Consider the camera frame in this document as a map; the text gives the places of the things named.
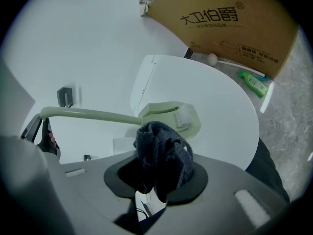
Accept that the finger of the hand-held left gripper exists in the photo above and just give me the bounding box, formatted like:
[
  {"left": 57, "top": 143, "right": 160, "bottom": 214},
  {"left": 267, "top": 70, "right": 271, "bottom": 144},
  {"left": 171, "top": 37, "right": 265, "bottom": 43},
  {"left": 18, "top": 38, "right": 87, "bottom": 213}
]
[
  {"left": 36, "top": 117, "right": 61, "bottom": 156},
  {"left": 20, "top": 113, "right": 43, "bottom": 144}
]

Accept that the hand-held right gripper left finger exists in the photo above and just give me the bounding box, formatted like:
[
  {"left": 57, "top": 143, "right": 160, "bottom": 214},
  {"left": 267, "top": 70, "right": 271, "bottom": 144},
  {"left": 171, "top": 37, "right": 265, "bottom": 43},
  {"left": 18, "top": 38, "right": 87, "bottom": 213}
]
[{"left": 0, "top": 135, "right": 143, "bottom": 235}]

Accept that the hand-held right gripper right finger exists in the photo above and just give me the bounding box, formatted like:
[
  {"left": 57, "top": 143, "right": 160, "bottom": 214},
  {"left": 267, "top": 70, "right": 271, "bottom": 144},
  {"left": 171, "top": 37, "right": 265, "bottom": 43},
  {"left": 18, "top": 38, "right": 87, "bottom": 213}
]
[{"left": 146, "top": 154, "right": 291, "bottom": 235}]

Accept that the dark grey cloth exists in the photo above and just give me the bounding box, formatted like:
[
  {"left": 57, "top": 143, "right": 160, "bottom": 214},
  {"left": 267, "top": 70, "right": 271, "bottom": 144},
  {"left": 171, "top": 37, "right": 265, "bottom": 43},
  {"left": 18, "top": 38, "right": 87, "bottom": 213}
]
[{"left": 133, "top": 121, "right": 195, "bottom": 204}]

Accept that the light green toilet brush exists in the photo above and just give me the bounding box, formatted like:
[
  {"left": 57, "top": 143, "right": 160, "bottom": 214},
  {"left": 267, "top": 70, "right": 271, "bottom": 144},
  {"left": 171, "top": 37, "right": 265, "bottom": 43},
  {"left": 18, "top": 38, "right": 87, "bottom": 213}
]
[{"left": 39, "top": 101, "right": 202, "bottom": 139}]

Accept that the white toilet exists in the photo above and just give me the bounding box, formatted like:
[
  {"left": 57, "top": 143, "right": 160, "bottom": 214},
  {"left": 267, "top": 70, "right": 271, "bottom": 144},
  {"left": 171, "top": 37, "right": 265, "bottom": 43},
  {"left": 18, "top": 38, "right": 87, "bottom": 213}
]
[{"left": 129, "top": 54, "right": 260, "bottom": 171}]

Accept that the person's black trouser leg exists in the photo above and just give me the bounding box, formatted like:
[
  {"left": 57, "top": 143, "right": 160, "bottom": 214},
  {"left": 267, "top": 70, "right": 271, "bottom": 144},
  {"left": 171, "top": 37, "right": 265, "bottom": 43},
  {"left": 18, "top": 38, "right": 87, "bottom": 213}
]
[{"left": 245, "top": 138, "right": 291, "bottom": 203}]

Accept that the white flat panel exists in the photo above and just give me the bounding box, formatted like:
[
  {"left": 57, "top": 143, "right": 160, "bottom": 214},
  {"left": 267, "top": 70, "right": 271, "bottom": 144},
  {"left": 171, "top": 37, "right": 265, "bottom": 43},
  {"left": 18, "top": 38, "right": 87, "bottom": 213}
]
[{"left": 260, "top": 81, "right": 276, "bottom": 114}]

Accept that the green spray bottle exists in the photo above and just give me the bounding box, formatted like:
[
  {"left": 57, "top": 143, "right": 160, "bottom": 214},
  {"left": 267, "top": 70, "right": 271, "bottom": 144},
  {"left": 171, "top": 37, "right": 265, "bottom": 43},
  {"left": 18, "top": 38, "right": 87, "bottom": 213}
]
[{"left": 238, "top": 71, "right": 270, "bottom": 99}]

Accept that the white ball-headed stick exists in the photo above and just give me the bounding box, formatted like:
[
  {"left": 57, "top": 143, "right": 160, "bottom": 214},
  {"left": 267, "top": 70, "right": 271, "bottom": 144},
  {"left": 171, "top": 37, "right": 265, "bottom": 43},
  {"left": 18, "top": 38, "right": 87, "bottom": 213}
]
[{"left": 207, "top": 53, "right": 266, "bottom": 78}]

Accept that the grey-white rag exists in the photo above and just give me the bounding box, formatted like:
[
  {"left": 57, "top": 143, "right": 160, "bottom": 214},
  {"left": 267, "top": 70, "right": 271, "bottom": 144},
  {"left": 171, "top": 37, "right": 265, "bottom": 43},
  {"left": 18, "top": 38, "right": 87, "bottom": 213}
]
[{"left": 138, "top": 0, "right": 154, "bottom": 17}]

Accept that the brown cardboard box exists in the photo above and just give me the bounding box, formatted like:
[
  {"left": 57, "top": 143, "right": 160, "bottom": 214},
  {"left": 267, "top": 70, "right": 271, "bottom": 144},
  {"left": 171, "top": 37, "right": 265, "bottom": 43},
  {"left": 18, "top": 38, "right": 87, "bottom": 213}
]
[{"left": 146, "top": 0, "right": 300, "bottom": 81}]

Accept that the dark grey wall hook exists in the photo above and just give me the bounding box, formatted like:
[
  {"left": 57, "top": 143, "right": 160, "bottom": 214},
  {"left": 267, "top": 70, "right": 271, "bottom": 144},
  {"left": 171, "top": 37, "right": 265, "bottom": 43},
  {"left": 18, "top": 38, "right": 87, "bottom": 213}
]
[{"left": 56, "top": 87, "right": 74, "bottom": 108}]

